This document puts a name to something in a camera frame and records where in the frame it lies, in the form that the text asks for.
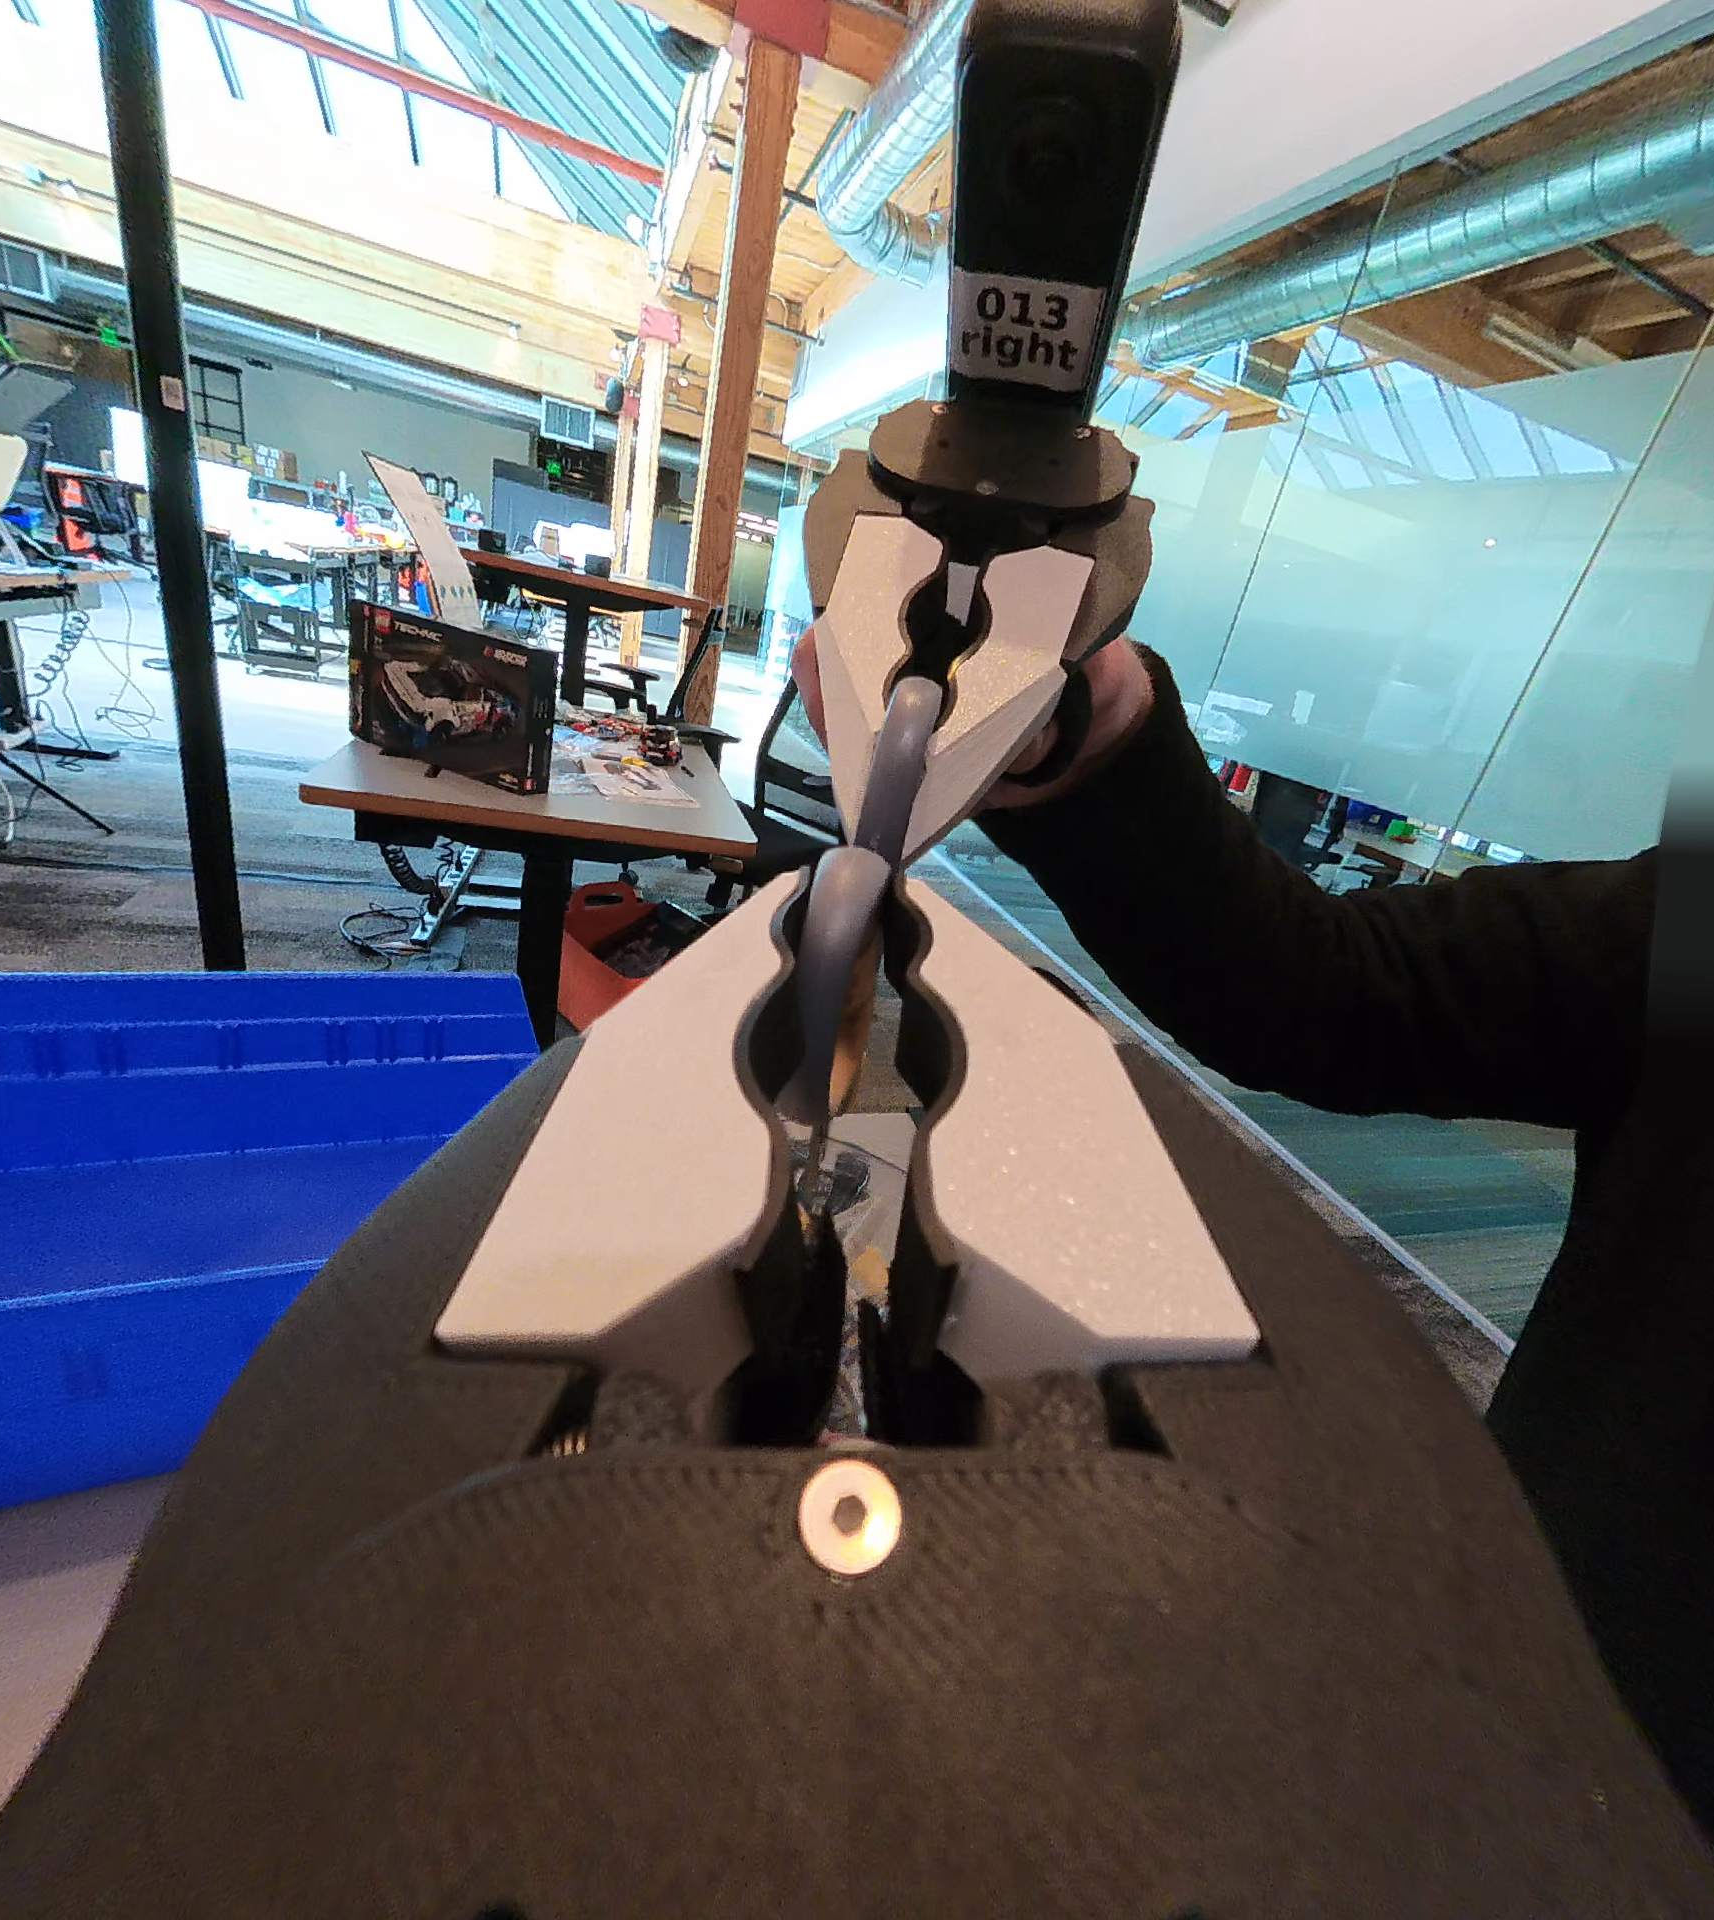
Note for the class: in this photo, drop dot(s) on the person's black clothing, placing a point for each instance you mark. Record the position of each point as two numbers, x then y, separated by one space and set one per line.
1697 1443

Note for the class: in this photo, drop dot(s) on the blue storage bin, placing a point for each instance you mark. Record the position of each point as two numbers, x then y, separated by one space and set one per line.
169 1231

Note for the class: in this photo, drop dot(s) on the wooden side table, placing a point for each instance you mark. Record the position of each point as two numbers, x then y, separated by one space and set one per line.
466 806

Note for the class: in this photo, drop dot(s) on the black vertical pole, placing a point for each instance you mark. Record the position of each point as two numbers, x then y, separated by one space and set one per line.
173 451

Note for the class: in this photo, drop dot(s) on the grey curved plastic piece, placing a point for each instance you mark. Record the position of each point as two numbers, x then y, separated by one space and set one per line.
842 931

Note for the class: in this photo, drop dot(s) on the orange bag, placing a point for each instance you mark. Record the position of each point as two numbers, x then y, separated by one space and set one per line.
618 955

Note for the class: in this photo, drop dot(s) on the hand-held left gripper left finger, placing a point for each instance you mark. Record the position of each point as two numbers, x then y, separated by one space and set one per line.
618 1202

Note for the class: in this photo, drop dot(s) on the person's right hand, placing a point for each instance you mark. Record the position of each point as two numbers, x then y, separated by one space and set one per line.
1096 720

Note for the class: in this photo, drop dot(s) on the person's right forearm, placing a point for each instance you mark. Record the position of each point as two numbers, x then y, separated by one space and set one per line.
1308 931

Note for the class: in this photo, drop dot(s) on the wooden post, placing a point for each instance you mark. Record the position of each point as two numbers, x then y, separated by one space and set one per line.
746 301

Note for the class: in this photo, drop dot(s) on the silver air duct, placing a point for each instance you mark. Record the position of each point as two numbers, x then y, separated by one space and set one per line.
1489 213

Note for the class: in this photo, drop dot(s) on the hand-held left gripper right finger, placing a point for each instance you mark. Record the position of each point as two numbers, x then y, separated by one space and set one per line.
1083 1231

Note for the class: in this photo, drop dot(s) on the black printed box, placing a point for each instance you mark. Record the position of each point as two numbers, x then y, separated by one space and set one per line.
452 695

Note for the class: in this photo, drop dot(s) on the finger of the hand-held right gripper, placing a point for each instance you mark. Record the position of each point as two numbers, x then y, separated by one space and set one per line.
852 648
1022 661

